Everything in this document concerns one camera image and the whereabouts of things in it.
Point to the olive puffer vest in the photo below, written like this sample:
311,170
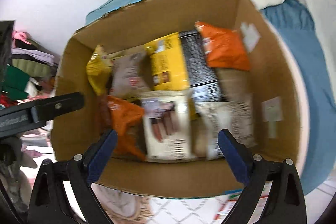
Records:
31,66

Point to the white red-label snack packet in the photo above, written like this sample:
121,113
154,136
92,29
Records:
228,209

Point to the beige bread packet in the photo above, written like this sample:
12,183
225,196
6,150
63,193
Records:
128,74

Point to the blue bed sheet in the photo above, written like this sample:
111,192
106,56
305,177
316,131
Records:
315,82

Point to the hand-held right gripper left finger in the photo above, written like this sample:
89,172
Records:
101,158

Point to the printed cardboard box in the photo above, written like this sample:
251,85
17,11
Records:
275,69

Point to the pink garment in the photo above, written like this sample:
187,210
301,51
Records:
21,36

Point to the blue folded cloth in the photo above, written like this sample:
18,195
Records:
123,1

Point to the dark green jacket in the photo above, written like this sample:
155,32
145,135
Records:
15,79

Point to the orange snack packet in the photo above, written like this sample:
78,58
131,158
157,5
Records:
225,50
123,113

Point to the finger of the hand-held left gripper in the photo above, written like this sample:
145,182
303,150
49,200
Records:
57,106
6,50

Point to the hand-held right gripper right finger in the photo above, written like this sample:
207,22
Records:
233,158

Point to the black snack packet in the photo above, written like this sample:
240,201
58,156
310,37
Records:
202,77

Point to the white floral printed blanket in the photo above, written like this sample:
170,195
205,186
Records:
168,211

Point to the white and blue snack packet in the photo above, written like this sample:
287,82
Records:
228,119

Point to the white chocolate stick packet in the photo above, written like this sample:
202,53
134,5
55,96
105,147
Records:
168,140

